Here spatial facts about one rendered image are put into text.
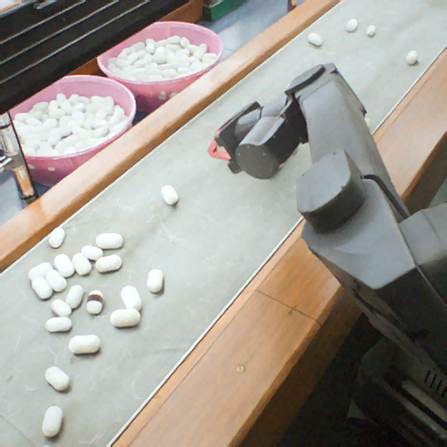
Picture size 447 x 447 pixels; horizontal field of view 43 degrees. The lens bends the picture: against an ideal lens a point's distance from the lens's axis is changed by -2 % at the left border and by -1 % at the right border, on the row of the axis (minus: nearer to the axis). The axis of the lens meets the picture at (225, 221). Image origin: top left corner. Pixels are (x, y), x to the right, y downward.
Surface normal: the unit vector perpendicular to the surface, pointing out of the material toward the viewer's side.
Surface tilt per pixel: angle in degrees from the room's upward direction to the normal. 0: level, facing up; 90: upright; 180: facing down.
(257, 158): 95
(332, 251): 42
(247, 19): 0
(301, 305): 0
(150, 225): 0
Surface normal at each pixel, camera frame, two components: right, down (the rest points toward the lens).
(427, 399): -0.04, -0.72
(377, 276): -0.63, -0.71
